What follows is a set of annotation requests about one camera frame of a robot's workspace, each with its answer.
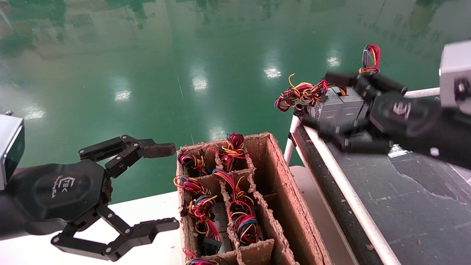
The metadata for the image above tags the black rack mat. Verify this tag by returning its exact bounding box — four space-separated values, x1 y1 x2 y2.
294 114 471 265

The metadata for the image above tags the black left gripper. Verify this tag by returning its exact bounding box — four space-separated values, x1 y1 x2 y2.
7 135 180 262

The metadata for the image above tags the white rack pipe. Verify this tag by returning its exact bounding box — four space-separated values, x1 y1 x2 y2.
403 88 441 100
284 116 301 164
301 121 402 265

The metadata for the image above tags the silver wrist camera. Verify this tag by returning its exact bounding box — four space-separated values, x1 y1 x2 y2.
0 114 25 191
440 40 471 109

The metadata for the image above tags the black rack pipe joint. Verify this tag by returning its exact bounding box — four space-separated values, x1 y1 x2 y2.
294 110 313 127

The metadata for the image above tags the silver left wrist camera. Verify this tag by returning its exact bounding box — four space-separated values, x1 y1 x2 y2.
0 114 25 191

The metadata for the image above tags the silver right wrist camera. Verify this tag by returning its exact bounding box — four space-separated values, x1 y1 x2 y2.
440 40 471 109

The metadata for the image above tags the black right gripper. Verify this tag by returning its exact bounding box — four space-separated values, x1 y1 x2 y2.
300 71 441 154

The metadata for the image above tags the grey power supply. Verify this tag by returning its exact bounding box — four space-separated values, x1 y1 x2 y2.
174 175 212 197
212 133 245 172
274 73 345 127
178 150 209 176
212 169 255 206
183 248 220 265
228 201 263 246
354 44 382 124
180 195 233 257
337 86 367 127

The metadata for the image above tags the brown cardboard divider box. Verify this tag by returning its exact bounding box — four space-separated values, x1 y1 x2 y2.
176 132 333 265

